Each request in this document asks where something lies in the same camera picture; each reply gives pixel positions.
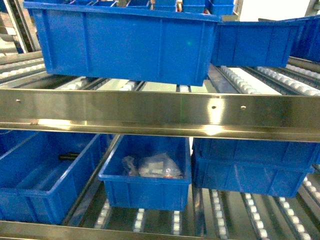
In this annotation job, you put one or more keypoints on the large blue bin upper shelf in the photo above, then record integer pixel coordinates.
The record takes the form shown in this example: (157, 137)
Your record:
(95, 40)

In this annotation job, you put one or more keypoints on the blue bin lower left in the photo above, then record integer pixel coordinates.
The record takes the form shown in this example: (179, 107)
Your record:
(43, 173)

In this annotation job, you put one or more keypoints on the blue bin with plastic bags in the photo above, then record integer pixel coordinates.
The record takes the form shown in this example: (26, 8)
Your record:
(155, 193)

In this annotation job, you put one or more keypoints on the steel shelf front rail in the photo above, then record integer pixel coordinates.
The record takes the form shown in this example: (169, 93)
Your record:
(179, 114)

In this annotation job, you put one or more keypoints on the blue bin lower right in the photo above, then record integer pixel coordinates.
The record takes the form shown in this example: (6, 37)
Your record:
(274, 168)

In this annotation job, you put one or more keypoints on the clear plastic bagged parts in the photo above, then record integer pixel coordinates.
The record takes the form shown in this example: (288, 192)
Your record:
(156, 166)

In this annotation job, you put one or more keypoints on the blue bin upper right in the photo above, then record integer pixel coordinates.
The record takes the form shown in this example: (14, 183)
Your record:
(254, 44)

